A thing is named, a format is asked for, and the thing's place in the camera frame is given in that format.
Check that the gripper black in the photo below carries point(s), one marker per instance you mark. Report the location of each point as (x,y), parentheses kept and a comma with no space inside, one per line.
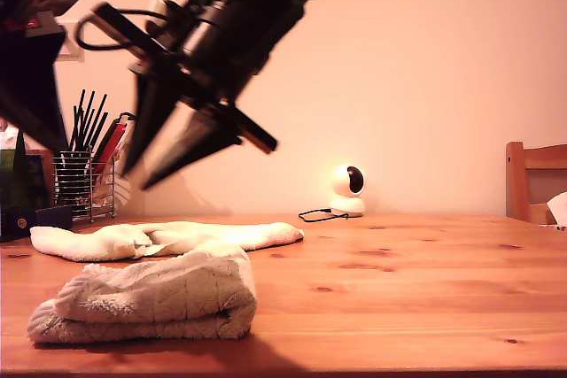
(212,68)

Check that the white light switch plate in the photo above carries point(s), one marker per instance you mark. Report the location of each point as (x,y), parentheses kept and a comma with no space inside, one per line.
(73,52)

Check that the black chopstick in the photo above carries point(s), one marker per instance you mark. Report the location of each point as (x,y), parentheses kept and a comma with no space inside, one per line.
(87,116)
(78,121)
(100,127)
(97,116)

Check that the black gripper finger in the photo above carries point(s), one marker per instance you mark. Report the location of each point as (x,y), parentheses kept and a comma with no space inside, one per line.
(22,128)
(31,77)

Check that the wooden chair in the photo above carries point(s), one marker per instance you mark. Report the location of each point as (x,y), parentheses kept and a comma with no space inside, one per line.
(516,183)

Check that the white round security camera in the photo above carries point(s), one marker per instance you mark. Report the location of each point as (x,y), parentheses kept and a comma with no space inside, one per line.
(343,183)

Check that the dark green paper bag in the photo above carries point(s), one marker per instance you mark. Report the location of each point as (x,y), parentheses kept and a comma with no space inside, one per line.
(13,183)

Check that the white towel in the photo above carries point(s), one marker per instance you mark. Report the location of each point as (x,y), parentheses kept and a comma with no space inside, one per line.
(199,236)

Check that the beige fluffy tea towel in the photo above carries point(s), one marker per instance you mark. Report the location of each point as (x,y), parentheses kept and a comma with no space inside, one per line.
(177,298)

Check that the dark blue box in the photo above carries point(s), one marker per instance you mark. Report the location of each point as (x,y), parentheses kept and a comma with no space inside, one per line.
(26,221)

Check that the white tissue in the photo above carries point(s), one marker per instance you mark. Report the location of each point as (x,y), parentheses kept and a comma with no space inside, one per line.
(6,141)

